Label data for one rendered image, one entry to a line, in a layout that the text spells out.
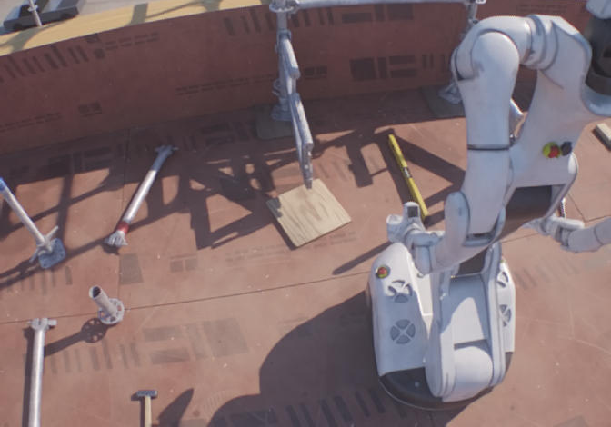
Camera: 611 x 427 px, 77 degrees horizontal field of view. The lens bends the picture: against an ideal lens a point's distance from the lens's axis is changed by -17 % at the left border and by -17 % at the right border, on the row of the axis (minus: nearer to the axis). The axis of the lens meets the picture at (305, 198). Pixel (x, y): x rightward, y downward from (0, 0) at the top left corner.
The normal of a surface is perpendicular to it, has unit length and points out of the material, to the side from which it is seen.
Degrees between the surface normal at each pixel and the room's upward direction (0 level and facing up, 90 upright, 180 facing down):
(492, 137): 51
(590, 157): 0
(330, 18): 90
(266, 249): 0
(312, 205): 0
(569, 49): 87
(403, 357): 38
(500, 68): 58
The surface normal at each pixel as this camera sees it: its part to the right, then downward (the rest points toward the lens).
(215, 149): 0.00, -0.62
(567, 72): -0.85, 0.38
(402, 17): 0.20, 0.76
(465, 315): 0.04, -0.27
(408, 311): 0.05, 0.00
